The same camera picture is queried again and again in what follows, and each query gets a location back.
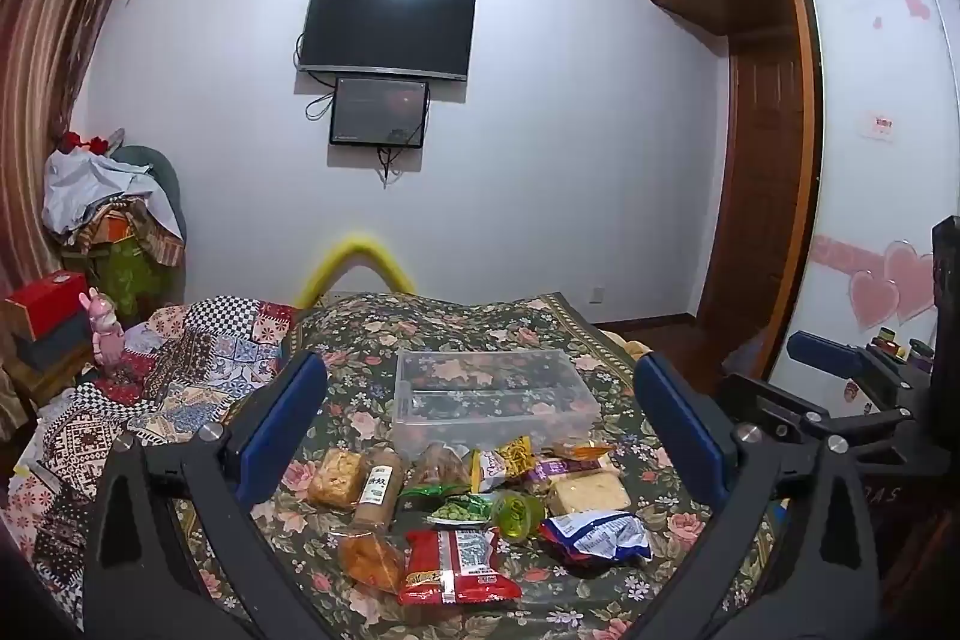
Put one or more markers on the brown tube snack packet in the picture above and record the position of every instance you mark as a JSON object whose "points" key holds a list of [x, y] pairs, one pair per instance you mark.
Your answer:
{"points": [[379, 488]]}

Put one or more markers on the patchwork quilt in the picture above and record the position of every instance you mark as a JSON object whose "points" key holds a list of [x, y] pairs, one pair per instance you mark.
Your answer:
{"points": [[202, 355]]}

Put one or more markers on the striped curtain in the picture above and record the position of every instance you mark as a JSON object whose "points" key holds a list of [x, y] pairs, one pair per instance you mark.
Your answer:
{"points": [[45, 48]]}

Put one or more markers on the clear packet of orange snacks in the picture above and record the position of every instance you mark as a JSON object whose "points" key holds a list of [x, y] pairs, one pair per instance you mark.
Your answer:
{"points": [[367, 559]]}

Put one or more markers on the yellow white noodle snack packet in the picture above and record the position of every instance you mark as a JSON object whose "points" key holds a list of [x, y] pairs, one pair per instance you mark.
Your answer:
{"points": [[501, 460]]}

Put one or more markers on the blue white snack packet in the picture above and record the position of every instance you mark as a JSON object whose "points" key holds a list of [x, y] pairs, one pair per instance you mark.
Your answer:
{"points": [[600, 533]]}

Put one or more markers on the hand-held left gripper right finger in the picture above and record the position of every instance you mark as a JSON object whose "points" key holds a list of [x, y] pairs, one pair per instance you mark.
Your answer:
{"points": [[682, 419]]}

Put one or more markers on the black wall television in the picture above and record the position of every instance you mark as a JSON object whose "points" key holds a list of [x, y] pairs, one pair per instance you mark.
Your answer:
{"points": [[386, 29]]}

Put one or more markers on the small black monitor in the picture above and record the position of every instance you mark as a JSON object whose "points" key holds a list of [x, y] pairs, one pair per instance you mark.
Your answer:
{"points": [[379, 111]]}

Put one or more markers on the white wall socket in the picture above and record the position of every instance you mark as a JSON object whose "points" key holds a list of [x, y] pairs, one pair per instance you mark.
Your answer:
{"points": [[598, 295]]}

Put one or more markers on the green peas packet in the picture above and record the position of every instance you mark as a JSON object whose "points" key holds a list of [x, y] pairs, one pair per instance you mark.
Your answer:
{"points": [[459, 509]]}

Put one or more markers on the white sliding wardrobe door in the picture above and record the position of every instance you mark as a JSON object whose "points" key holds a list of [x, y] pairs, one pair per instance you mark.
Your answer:
{"points": [[870, 160]]}

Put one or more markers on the clear plastic storage container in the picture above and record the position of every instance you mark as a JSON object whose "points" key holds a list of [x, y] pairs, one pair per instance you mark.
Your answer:
{"points": [[495, 400]]}

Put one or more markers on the green cloth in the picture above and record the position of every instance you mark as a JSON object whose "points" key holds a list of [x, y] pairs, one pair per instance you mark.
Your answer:
{"points": [[127, 280]]}

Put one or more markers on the small orange snack packet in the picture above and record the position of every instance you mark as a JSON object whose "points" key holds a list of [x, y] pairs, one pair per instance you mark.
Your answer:
{"points": [[589, 449]]}

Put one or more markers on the red box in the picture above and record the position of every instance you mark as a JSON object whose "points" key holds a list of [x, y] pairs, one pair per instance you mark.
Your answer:
{"points": [[46, 302]]}

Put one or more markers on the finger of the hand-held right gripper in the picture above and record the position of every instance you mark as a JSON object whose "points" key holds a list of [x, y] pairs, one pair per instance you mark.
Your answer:
{"points": [[780, 407], [825, 356]]}

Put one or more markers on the red snack packet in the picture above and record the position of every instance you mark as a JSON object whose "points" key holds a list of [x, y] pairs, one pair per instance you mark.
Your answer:
{"points": [[454, 565]]}

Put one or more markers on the pile of clothes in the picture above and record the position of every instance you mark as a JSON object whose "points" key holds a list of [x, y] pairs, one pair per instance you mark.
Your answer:
{"points": [[97, 190]]}

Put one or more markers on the purple snack packet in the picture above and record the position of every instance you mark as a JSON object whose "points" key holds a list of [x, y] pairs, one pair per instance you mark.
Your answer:
{"points": [[553, 464]]}

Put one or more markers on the yellow foam tube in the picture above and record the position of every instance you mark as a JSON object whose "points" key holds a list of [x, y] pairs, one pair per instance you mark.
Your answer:
{"points": [[360, 246]]}

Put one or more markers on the green jelly cup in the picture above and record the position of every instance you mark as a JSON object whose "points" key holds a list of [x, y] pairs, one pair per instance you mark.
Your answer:
{"points": [[517, 512]]}

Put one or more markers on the pink heart sticker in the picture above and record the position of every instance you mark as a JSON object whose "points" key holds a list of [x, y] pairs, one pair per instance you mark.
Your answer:
{"points": [[909, 276], [874, 301]]}

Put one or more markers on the clear bread bun packet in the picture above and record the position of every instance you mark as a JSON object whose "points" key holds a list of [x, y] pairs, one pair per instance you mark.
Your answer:
{"points": [[439, 464]]}

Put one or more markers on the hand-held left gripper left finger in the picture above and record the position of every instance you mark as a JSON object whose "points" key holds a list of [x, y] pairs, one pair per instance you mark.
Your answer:
{"points": [[289, 411]]}

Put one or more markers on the square crackers packet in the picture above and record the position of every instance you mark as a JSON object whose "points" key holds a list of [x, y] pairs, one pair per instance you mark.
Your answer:
{"points": [[334, 476]]}

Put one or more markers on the brown wooden door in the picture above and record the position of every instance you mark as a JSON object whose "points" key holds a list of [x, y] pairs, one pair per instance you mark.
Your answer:
{"points": [[765, 197]]}

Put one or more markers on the pale cake slice packet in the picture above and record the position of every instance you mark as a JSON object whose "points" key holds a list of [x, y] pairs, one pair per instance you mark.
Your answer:
{"points": [[589, 496]]}

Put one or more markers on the small jar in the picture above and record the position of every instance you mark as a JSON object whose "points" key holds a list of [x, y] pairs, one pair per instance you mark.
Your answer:
{"points": [[888, 340], [919, 351]]}

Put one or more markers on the grey box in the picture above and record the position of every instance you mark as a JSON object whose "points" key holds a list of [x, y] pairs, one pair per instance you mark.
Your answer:
{"points": [[56, 347]]}

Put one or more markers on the pink rabbit toy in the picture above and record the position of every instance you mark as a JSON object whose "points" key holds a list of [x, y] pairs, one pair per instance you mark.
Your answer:
{"points": [[103, 332]]}

